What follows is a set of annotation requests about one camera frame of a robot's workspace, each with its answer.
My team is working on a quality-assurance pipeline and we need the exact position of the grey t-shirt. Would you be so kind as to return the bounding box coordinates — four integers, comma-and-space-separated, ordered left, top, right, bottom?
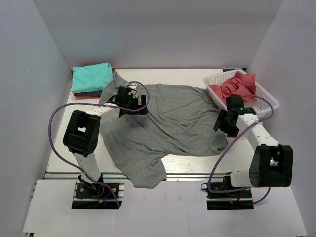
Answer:
99, 84, 228, 189

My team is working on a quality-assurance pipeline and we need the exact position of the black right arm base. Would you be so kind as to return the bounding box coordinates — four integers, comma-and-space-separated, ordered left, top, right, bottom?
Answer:
200, 183, 254, 211

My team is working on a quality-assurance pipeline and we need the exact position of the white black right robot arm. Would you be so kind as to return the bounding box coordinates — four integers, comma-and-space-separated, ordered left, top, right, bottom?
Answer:
207, 94, 294, 197

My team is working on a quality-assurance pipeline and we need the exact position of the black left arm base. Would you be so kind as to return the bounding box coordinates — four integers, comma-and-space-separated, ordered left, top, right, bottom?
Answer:
72, 182, 119, 210

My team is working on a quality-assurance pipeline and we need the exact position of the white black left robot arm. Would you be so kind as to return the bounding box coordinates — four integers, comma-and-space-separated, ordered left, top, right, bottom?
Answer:
63, 82, 148, 197

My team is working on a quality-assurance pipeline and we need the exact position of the folded teal t-shirt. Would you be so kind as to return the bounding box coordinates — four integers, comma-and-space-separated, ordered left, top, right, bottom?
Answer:
72, 62, 113, 94

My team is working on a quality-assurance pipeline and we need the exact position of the crumpled pink t-shirt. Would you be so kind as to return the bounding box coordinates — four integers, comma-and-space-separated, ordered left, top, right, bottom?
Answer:
210, 72, 257, 104

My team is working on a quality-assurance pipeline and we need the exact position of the white plastic basket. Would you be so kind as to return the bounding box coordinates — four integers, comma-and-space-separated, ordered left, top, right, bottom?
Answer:
203, 69, 279, 117

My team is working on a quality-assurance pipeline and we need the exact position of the folded red t-shirt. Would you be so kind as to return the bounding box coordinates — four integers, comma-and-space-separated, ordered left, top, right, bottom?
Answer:
72, 67, 114, 98

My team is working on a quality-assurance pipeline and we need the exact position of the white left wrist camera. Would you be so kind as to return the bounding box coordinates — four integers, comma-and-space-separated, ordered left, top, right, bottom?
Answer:
127, 83, 139, 98

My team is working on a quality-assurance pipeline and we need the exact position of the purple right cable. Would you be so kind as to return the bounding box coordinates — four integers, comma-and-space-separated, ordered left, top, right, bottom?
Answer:
206, 95, 275, 205

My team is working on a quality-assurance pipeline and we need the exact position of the purple cable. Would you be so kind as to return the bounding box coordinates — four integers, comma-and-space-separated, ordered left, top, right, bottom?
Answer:
206, 95, 275, 205
48, 80, 150, 209

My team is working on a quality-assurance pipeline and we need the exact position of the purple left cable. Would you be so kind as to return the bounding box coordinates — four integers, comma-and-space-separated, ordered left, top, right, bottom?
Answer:
48, 80, 150, 209

